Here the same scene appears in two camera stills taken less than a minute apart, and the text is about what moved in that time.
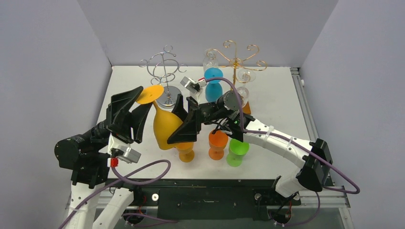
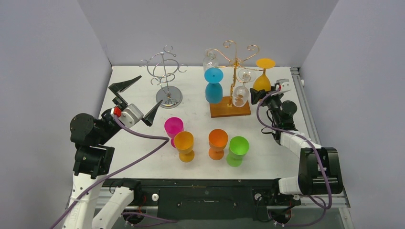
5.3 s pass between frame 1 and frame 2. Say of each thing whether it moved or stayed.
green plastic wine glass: stayed
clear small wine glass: stayed
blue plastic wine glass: stayed
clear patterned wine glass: stayed
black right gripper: moved
